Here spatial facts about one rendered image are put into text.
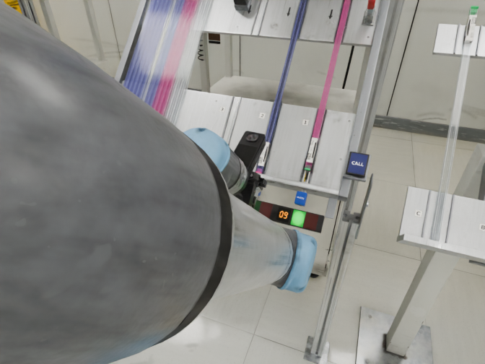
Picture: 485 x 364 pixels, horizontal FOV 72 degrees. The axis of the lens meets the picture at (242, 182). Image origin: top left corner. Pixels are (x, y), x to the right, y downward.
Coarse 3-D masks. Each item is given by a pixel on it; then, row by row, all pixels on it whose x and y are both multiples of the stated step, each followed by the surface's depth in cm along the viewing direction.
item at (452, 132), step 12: (468, 12) 71; (468, 48) 68; (468, 60) 68; (456, 84) 68; (456, 96) 67; (456, 108) 66; (456, 120) 66; (456, 132) 65; (444, 156) 66; (444, 168) 64; (444, 180) 64; (444, 192) 63; (444, 204) 63; (432, 228) 63
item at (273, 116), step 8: (304, 0) 86; (304, 8) 86; (296, 24) 85; (296, 32) 85; (296, 40) 85; (288, 56) 84; (288, 64) 84; (288, 72) 84; (280, 80) 83; (280, 88) 83; (280, 96) 82; (272, 112) 82; (272, 120) 82; (272, 128) 81
